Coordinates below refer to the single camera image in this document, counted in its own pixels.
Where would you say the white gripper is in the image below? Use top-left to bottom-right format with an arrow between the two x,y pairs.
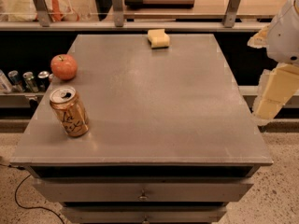
247,0 -> 299,126

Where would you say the orange LaCroix soda can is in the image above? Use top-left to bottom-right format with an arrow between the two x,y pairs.
50,86 -> 89,137

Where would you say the dark silver can on shelf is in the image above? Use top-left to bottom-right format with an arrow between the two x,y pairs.
37,71 -> 50,90

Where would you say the green silver can on shelf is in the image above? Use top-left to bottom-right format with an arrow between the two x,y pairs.
22,71 -> 39,92

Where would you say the yellow sponge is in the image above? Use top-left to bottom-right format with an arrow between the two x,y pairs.
148,29 -> 170,49

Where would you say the grey drawer cabinet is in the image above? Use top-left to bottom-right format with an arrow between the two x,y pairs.
9,33 -> 274,224

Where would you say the red apple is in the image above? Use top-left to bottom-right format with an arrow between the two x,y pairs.
50,54 -> 78,80

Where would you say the upper grey drawer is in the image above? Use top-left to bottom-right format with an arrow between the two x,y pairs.
33,178 -> 253,203

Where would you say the grey drawer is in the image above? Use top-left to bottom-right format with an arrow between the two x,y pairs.
33,178 -> 253,203
62,206 -> 226,224

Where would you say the lower grey drawer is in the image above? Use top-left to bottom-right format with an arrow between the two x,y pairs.
62,206 -> 226,224

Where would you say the white orange plastic bag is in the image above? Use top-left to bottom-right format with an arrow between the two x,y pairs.
7,0 -> 79,21

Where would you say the right metal bracket post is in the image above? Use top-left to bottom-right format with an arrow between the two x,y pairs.
222,0 -> 241,28

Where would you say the metal bracket post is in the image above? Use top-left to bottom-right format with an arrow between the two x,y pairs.
112,0 -> 124,27
33,0 -> 51,27
222,0 -> 241,28

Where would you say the middle metal bracket post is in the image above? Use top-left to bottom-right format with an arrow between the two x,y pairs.
112,0 -> 124,27

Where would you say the left metal bracket post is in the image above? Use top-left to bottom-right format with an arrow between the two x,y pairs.
33,0 -> 51,27

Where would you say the black floor cable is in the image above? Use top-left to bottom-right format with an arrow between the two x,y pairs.
0,162 -> 65,224

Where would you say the grey counter rail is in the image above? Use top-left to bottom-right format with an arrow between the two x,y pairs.
0,21 -> 266,33

